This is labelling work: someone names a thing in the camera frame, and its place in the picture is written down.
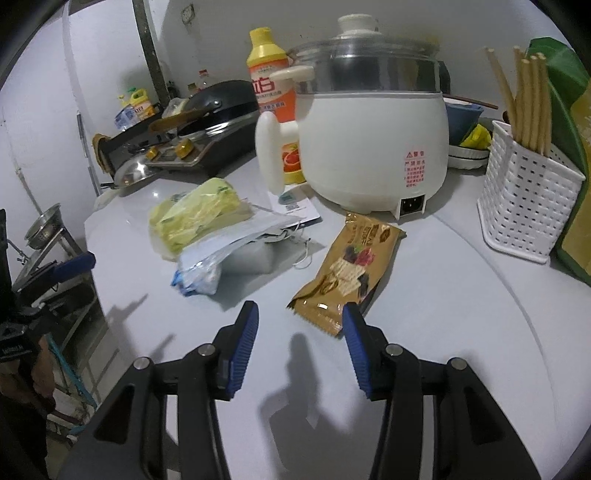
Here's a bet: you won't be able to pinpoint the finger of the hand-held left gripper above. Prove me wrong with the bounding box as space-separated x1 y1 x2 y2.
18 295 65 330
11 251 96 296

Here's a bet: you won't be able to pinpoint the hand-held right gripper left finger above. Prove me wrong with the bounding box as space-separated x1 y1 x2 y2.
55 300 260 480

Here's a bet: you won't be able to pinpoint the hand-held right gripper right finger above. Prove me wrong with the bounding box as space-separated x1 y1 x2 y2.
341 302 541 480

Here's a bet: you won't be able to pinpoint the brown cracker wrapper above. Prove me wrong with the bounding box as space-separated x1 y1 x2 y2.
286 211 407 337

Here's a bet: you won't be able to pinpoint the white foam block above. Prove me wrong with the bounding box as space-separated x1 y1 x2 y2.
221 240 289 276

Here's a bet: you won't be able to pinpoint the grey paper tag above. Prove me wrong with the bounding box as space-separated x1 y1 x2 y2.
182 213 303 254

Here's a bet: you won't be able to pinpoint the yellow plastic packaging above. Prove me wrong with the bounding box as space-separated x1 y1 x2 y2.
148 178 254 257

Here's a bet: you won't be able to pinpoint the white paper tag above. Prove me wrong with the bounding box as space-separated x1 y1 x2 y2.
268 185 322 227

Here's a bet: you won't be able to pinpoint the person's left forearm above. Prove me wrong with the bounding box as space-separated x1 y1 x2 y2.
0 392 51 480

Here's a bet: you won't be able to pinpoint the person's left hand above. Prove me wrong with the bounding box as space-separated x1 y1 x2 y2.
30 335 58 411

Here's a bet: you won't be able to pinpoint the steel colander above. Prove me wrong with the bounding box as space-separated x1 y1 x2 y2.
23 203 63 250

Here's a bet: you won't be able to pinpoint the grey mop pole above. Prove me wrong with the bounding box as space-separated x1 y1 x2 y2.
76 113 100 195

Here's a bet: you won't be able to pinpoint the steel wok lid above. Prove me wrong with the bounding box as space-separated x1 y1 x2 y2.
113 152 160 188

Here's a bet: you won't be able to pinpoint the yellow cloth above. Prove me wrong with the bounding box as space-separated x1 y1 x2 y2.
92 133 112 174

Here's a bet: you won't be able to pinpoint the blue label plastic bottles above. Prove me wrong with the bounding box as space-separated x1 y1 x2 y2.
115 105 139 132

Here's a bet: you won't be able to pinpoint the yellow detergent jug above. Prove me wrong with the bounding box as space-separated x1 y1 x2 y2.
129 88 155 118

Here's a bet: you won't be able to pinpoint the black stove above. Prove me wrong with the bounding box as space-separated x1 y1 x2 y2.
99 111 264 178

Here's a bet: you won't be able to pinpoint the plastic bag of food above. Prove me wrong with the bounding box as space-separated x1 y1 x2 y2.
161 97 190 121

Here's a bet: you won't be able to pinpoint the white plate stack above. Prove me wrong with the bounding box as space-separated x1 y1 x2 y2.
448 143 490 171

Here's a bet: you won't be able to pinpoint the white electric cooking pot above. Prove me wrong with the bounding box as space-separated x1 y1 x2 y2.
255 14 451 217

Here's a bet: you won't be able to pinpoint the black wok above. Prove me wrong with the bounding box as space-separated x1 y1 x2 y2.
148 80 260 139

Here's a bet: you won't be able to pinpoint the white chopstick holder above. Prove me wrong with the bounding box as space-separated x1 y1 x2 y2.
477 120 586 265

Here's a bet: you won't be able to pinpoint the yellow sponge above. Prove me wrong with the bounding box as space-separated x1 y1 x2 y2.
459 124 492 151

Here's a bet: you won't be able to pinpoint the blue bowl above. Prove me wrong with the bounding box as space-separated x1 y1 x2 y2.
445 102 485 146

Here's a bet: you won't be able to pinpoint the orange detergent bottle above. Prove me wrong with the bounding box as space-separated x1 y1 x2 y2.
246 27 308 185

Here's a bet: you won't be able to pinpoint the bundle of wooden chopsticks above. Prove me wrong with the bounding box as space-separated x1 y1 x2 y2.
485 45 553 158

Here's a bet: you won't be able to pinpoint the green yellow bag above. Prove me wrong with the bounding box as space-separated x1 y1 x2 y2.
526 37 591 278

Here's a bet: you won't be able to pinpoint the teal hose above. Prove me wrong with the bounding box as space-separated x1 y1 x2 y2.
46 335 95 409

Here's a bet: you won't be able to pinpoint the metal post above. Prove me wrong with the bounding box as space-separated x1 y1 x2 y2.
131 0 169 102

